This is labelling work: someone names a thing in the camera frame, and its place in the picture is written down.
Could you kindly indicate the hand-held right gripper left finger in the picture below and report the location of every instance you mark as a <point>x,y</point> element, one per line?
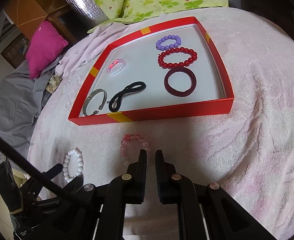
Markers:
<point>143,177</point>

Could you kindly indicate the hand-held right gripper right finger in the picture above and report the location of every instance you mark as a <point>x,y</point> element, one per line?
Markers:
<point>159,180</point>

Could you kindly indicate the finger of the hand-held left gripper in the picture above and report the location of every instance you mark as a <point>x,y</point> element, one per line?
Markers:
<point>71,183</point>
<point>50,172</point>

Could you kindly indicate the shallow red cardboard box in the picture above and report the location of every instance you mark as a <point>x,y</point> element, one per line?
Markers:
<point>174,112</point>

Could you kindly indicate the silver metal bangle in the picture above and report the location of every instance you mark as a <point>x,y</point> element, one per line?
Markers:
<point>86,105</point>

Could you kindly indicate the dark red bangle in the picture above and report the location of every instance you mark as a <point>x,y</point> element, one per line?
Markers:
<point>167,85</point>

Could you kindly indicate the grey bed sheet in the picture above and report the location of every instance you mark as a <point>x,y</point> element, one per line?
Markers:
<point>9,105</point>

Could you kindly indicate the small floral cloth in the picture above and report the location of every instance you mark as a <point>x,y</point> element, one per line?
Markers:
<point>53,83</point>

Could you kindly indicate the magenta pillow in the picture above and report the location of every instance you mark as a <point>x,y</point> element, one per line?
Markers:
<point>44,47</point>

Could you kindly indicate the brown lattice cabinet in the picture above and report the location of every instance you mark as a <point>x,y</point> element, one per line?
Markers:
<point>13,52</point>

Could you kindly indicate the silver foil panel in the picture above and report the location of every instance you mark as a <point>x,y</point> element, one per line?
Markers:
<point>86,7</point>

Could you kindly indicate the orange cardboard panel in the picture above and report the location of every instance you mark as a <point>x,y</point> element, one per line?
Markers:
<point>29,2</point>

